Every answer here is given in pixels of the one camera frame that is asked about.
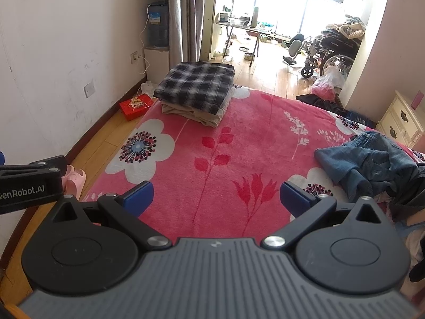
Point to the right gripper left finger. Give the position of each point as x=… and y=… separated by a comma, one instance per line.
x=123, y=212

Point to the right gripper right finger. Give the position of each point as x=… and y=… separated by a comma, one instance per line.
x=310, y=213

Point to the blue denim jeans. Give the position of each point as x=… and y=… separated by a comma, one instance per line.
x=369, y=165

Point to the black white plaid shirt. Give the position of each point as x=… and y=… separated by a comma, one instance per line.
x=201, y=85

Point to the folded beige grey clothes stack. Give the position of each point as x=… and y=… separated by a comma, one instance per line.
x=205, y=118

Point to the folding table with clutter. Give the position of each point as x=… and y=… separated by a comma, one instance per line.
x=224, y=19

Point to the pink slippers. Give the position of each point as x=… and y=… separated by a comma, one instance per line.
x=73, y=181

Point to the red floral bed blanket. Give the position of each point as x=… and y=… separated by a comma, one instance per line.
x=224, y=182

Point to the dark grey garment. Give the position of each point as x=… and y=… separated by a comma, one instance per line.
x=411, y=192

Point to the red gift box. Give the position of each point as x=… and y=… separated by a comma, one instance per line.
x=136, y=107

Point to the dark garment on bed edge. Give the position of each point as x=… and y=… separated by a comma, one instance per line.
x=316, y=101

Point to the pink plastic bag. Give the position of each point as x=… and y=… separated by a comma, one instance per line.
x=329, y=85

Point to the cream bedside cabinet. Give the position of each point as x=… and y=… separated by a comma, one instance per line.
x=403, y=123

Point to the pink cup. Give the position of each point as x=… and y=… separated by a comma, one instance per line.
x=417, y=100

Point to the water dispenser with blue bottle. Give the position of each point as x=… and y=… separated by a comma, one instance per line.
x=157, y=50

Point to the black wheelchair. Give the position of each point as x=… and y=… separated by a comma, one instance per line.
x=330, y=48

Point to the grey brown curtain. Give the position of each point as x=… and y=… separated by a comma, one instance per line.
x=190, y=26

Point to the wall power socket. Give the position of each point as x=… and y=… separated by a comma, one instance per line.
x=134, y=57

